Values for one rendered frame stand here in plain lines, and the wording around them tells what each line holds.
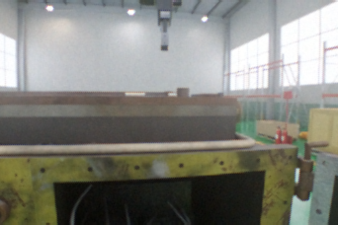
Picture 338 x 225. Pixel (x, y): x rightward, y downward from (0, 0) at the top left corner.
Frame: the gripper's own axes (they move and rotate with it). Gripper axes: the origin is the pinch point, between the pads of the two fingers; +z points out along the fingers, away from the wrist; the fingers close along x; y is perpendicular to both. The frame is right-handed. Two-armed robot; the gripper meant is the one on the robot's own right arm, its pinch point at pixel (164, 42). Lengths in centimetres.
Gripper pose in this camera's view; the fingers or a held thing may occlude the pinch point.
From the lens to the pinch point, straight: 66.2
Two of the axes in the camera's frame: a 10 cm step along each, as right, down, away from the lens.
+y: 10.0, 0.1, 0.5
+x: -0.5, -0.8, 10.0
